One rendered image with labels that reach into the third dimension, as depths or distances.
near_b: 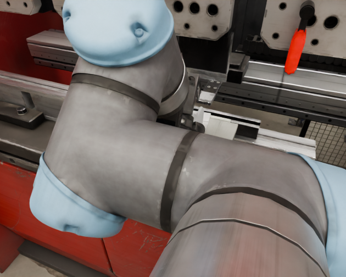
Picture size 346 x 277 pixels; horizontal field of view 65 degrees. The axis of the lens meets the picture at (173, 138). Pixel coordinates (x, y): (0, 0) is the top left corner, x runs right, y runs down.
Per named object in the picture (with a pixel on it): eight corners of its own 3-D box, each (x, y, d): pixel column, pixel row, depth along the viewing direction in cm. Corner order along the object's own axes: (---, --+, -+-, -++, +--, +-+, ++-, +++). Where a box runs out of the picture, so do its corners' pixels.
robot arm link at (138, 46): (33, 51, 18) (75, -56, 20) (102, 104, 29) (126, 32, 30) (140, 74, 17) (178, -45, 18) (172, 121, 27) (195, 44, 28)
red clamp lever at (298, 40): (282, 75, 41) (301, 4, 34) (284, 64, 44) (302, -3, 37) (294, 77, 40) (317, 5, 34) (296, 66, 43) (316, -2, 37)
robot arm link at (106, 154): (139, 270, 16) (191, 93, 17) (-7, 210, 19) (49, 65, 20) (172, 247, 23) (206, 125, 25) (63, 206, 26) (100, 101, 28)
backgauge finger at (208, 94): (179, 103, 66) (179, 84, 63) (208, 61, 84) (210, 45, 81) (228, 114, 62) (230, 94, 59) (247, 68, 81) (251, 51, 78)
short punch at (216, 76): (177, 76, 56) (178, 28, 50) (180, 71, 58) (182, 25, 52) (224, 84, 53) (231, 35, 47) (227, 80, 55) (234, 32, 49)
